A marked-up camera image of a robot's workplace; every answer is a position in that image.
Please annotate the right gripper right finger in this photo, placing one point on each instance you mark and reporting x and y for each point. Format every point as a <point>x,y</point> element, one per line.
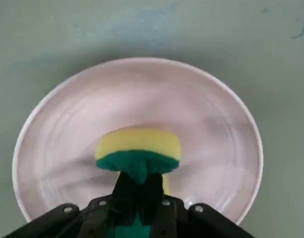
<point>181,220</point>

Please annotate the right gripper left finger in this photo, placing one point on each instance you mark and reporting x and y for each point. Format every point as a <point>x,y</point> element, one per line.
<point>97,218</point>

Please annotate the green and yellow sponge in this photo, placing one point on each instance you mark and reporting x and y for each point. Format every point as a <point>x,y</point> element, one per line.
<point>138,146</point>

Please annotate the pink plate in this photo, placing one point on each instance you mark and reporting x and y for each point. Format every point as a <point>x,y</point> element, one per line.
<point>67,124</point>

